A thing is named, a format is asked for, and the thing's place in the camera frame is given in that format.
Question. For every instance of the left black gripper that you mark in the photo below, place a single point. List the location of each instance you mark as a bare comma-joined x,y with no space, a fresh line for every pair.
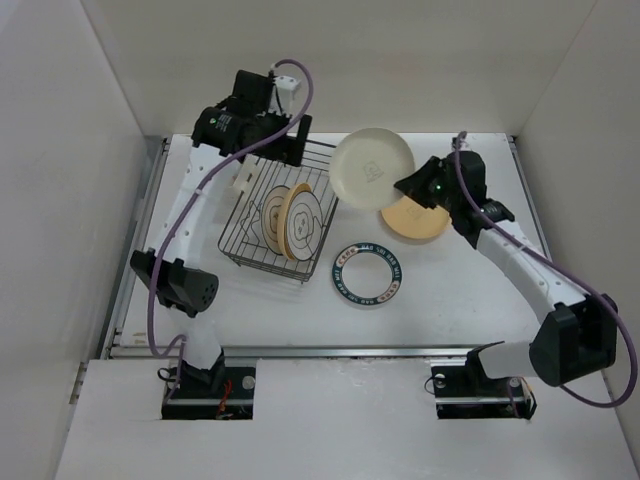
286,151

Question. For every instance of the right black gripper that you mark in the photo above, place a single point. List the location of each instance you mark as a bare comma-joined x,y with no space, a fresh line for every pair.
415,184

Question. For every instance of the yellow plate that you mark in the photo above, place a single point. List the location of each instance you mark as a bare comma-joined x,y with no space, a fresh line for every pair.
409,222

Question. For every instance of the plain cream plate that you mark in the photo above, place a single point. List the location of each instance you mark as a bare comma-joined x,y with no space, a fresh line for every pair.
365,166

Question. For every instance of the white plate green lettered rim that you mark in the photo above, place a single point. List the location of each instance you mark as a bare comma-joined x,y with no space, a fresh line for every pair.
366,275

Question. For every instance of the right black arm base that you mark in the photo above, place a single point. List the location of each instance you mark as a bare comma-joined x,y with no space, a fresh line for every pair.
460,394

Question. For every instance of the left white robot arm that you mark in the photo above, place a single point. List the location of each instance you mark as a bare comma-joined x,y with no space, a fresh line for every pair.
256,118

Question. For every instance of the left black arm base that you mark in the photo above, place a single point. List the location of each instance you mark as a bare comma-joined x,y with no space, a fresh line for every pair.
231,398

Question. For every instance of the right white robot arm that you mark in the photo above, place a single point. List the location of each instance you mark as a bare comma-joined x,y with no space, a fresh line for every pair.
577,334

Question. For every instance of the yellow-backed white plate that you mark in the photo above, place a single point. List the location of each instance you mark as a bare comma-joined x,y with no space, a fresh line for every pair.
299,229

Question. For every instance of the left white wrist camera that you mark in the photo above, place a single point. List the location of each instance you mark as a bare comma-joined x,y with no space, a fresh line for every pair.
283,95

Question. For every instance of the grey wire dish rack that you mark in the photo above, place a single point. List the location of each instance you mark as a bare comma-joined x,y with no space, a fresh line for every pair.
250,236

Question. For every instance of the aluminium table rail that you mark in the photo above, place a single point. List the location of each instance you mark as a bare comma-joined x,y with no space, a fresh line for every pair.
451,297

